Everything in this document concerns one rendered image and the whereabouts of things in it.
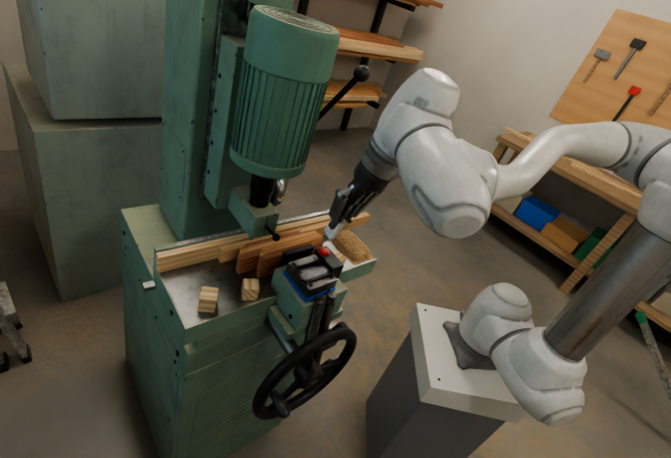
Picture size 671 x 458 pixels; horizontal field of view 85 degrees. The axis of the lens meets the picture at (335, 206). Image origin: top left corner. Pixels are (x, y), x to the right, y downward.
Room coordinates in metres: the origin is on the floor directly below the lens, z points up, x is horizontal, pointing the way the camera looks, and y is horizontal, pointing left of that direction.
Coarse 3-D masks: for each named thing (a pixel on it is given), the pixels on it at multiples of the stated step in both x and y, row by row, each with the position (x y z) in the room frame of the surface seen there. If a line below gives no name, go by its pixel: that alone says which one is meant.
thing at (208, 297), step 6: (204, 288) 0.56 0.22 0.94; (210, 288) 0.56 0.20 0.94; (216, 288) 0.57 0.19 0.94; (204, 294) 0.54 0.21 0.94; (210, 294) 0.55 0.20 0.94; (216, 294) 0.55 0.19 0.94; (204, 300) 0.53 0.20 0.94; (210, 300) 0.53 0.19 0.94; (216, 300) 0.54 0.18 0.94; (198, 306) 0.53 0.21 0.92; (204, 306) 0.53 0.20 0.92; (210, 306) 0.53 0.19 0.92
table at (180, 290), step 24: (192, 264) 0.65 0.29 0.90; (216, 264) 0.68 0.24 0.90; (360, 264) 0.87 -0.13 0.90; (168, 288) 0.56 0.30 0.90; (192, 288) 0.58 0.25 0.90; (240, 288) 0.63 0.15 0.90; (264, 288) 0.65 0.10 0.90; (168, 312) 0.54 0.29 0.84; (192, 312) 0.52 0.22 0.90; (216, 312) 0.54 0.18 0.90; (240, 312) 0.57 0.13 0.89; (264, 312) 0.63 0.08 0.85; (336, 312) 0.69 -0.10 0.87; (192, 336) 0.49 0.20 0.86; (288, 336) 0.57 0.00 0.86
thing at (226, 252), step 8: (360, 216) 1.07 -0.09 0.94; (368, 216) 1.09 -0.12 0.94; (320, 224) 0.95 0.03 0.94; (328, 224) 0.96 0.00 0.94; (352, 224) 1.04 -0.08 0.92; (360, 224) 1.07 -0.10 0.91; (280, 232) 0.84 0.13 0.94; (320, 232) 0.93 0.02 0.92; (248, 240) 0.76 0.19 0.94; (256, 240) 0.77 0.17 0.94; (224, 248) 0.70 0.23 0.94; (232, 248) 0.71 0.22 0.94; (240, 248) 0.73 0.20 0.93; (224, 256) 0.69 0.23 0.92; (232, 256) 0.71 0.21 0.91
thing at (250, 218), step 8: (232, 192) 0.78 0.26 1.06; (240, 192) 0.78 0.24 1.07; (248, 192) 0.79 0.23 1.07; (232, 200) 0.78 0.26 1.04; (240, 200) 0.75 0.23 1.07; (248, 200) 0.76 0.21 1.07; (232, 208) 0.77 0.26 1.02; (240, 208) 0.75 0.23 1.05; (248, 208) 0.73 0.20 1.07; (256, 208) 0.74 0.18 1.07; (264, 208) 0.75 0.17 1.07; (272, 208) 0.76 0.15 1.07; (240, 216) 0.74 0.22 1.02; (248, 216) 0.72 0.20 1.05; (256, 216) 0.71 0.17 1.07; (264, 216) 0.72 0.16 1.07; (272, 216) 0.73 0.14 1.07; (240, 224) 0.74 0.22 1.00; (248, 224) 0.71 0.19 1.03; (256, 224) 0.70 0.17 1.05; (264, 224) 0.72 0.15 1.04; (272, 224) 0.74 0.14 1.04; (248, 232) 0.71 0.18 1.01; (256, 232) 0.71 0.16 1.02; (264, 232) 0.72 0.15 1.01
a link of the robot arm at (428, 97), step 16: (416, 80) 0.63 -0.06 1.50; (432, 80) 0.62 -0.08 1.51; (448, 80) 0.64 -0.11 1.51; (400, 96) 0.63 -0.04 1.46; (416, 96) 0.61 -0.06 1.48; (432, 96) 0.60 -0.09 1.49; (448, 96) 0.61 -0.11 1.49; (384, 112) 0.65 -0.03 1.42; (400, 112) 0.61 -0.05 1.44; (416, 112) 0.60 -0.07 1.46; (432, 112) 0.60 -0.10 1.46; (448, 112) 0.61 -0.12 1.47; (384, 128) 0.62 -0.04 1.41; (400, 128) 0.59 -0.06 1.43; (416, 128) 0.57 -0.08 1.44; (448, 128) 0.59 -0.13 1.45; (384, 144) 0.62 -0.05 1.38
